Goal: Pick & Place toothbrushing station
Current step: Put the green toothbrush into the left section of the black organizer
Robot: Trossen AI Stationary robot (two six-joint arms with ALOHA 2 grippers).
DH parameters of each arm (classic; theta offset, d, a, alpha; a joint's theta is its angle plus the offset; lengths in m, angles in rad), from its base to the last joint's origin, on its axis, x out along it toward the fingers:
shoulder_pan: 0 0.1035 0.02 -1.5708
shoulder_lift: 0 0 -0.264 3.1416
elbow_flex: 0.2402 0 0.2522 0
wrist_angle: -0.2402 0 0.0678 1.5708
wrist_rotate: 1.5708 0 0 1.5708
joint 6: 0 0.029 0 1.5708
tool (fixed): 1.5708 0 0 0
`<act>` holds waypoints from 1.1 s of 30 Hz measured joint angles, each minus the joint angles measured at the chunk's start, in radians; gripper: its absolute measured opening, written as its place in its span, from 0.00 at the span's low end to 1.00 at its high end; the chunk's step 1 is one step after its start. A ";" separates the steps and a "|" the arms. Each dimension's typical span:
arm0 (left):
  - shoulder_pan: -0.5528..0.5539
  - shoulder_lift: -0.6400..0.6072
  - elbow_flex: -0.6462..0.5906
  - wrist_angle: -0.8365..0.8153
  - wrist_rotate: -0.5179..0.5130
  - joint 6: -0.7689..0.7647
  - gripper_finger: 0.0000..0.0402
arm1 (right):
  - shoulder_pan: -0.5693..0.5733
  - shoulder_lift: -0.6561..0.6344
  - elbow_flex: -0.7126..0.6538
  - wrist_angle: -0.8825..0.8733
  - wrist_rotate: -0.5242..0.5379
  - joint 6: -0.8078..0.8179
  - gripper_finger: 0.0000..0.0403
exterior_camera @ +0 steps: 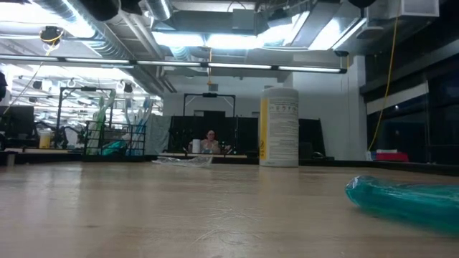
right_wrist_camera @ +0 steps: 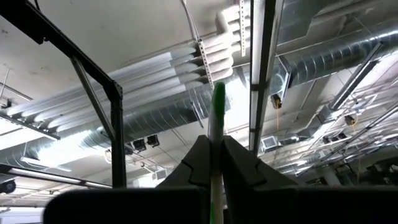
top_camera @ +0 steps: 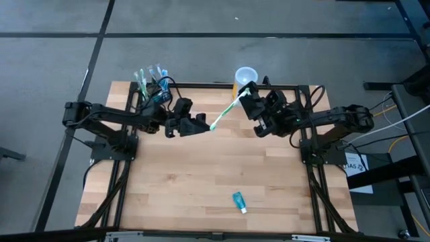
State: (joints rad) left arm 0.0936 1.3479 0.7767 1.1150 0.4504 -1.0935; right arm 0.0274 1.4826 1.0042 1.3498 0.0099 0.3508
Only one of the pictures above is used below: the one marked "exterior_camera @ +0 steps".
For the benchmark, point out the clear plastic wrapper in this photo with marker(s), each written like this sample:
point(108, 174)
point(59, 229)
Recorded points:
point(183, 162)

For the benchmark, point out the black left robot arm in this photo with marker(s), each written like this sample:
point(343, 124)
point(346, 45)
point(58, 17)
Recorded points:
point(104, 7)

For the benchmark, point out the person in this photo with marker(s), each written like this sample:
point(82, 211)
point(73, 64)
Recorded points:
point(210, 144)

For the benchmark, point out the white paper towel roll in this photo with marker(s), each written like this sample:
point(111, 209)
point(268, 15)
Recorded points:
point(196, 146)

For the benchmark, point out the wide black partition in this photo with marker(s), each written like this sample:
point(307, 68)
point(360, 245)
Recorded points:
point(186, 132)

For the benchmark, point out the white wipes canister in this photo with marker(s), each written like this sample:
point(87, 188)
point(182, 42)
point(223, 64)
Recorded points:
point(279, 125)

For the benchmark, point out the grey blue cloth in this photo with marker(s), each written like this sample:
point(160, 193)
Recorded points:
point(157, 134)

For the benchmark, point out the narrow black partition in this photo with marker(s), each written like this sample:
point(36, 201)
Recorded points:
point(312, 136)

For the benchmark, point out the red box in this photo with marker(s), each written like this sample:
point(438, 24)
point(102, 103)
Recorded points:
point(392, 157)

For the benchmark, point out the yellow container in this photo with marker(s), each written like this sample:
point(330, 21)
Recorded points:
point(44, 139)

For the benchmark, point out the black monitor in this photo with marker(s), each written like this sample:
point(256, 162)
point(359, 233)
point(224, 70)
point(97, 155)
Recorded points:
point(18, 123)

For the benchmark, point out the white ceiling air unit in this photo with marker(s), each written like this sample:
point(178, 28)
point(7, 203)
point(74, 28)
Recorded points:
point(412, 7)

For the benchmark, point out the black station frame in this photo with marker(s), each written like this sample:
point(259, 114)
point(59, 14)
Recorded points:
point(209, 95)
point(87, 89)

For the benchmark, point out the black aluminium frame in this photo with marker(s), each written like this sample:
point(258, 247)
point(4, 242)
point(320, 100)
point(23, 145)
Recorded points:
point(168, 63)

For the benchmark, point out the small silver air duct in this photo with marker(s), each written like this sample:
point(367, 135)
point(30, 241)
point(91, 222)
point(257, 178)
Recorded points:
point(159, 9)

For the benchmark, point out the large silver air duct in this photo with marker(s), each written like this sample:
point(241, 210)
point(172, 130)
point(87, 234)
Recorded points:
point(107, 46)

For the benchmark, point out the black table frame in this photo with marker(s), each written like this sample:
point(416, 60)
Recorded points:
point(394, 166)

